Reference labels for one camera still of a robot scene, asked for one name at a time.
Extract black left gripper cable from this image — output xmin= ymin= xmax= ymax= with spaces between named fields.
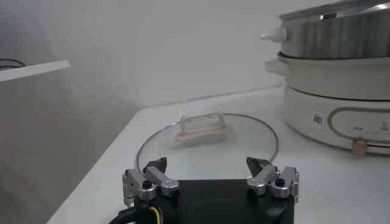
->
xmin=108 ymin=205 xmax=165 ymax=224

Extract glass pot lid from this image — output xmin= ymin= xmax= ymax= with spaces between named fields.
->
xmin=135 ymin=112 xmax=280 ymax=183

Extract black silver left gripper left finger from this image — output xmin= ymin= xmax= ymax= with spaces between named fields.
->
xmin=122 ymin=156 xmax=180 ymax=208

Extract black looped cable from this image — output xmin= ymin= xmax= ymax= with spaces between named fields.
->
xmin=0 ymin=58 xmax=27 ymax=69

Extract black silver left gripper right finger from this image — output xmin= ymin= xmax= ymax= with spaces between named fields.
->
xmin=246 ymin=156 xmax=300 ymax=203

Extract cream electric cooking pot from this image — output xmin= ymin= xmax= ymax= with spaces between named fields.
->
xmin=264 ymin=56 xmax=390 ymax=158

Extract stainless steel steamer basket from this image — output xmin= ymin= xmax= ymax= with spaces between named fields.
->
xmin=260 ymin=0 xmax=390 ymax=60

